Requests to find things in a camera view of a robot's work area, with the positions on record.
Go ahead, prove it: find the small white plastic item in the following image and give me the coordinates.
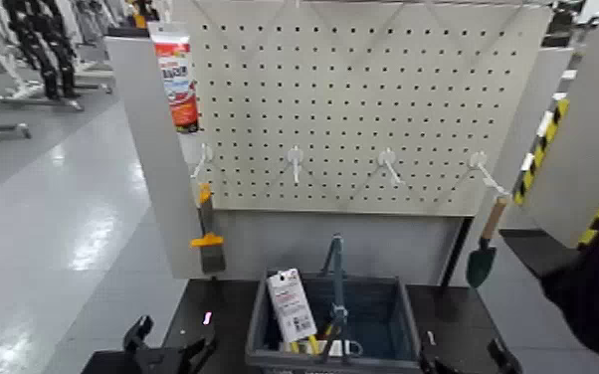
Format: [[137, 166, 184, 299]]
[[322, 339, 364, 359]]

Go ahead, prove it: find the white carded retail package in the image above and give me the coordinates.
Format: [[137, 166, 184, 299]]
[[267, 269, 319, 345]]

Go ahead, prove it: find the paintbrush with orange grey handle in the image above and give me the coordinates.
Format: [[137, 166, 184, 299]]
[[189, 182, 227, 275]]

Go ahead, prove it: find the beige perforated pegboard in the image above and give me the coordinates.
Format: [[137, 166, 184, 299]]
[[171, 0, 554, 217]]

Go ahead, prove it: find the red and white sealant tube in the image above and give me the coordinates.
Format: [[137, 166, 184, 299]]
[[147, 21, 204, 164]]

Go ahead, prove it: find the black frame post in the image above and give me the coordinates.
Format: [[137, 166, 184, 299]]
[[437, 216, 475, 287]]

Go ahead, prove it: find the grey pillar with hazard tape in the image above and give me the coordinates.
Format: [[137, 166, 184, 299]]
[[512, 0, 599, 250]]

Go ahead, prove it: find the green trowel with wooden handle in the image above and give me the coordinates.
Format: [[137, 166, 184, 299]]
[[465, 194, 512, 289]]

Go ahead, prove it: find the grey plastic crate with handle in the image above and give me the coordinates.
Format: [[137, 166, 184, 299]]
[[244, 234, 425, 374]]

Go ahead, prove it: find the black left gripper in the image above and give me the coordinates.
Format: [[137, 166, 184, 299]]
[[81, 314, 218, 374]]

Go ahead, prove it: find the grey panel below pegboard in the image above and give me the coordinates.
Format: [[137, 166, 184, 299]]
[[210, 208, 466, 287]]

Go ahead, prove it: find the orange background machine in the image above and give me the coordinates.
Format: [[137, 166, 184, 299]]
[[130, 0, 152, 30]]

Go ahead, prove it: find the light grey partition panel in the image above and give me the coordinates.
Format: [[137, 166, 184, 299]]
[[448, 47, 575, 288]]

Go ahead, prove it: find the yellow handled tool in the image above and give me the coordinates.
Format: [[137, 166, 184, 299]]
[[289, 323, 334, 357]]

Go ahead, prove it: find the grey side partition panel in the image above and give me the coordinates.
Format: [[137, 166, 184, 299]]
[[104, 35, 212, 280]]

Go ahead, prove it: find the white pegboard hook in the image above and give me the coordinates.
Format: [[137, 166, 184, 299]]
[[469, 151, 510, 197], [286, 145, 305, 185], [377, 147, 404, 186], [190, 143, 215, 181]]

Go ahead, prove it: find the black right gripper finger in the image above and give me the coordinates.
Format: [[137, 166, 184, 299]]
[[418, 330, 455, 374], [487, 338, 524, 374]]

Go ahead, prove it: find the grey wheeled stand base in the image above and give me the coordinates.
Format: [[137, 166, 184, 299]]
[[0, 93, 86, 113]]

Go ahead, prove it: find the black robot on stand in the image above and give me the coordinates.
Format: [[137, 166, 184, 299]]
[[2, 0, 83, 100]]

